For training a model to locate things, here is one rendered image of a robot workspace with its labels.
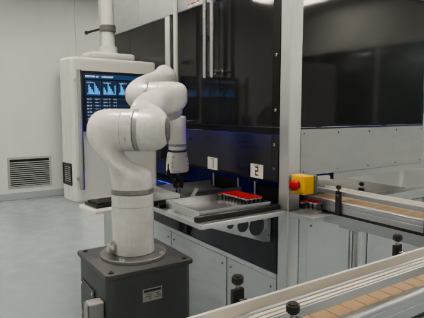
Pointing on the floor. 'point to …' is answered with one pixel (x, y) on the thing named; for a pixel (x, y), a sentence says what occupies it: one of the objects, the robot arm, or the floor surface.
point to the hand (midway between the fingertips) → (178, 183)
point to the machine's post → (289, 139)
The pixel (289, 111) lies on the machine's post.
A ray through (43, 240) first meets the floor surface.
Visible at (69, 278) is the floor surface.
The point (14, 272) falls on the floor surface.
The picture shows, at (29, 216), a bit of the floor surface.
